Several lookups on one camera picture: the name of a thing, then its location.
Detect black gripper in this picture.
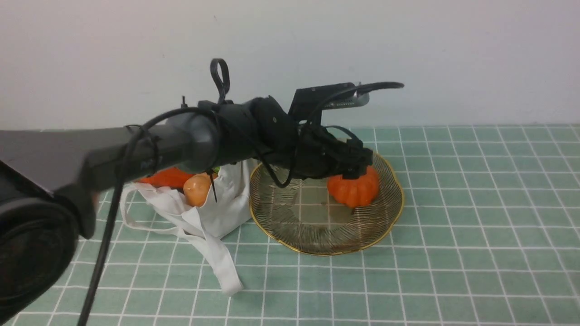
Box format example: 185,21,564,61
272,125,373,180

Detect orange toy pumpkin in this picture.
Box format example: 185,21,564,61
327,166,379,209

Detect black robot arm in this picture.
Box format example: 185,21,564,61
1,96,373,323

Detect white cloth bag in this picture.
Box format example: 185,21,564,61
119,159,257,297

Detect pale orange toy vegetable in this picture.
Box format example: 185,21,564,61
183,173,218,207

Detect red-orange toy vegetable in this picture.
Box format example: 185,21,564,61
137,167,194,189

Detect green checkered tablecloth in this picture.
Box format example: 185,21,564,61
5,125,580,326

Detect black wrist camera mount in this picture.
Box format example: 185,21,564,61
288,82,405,125

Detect black cable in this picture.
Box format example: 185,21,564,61
76,106,218,326

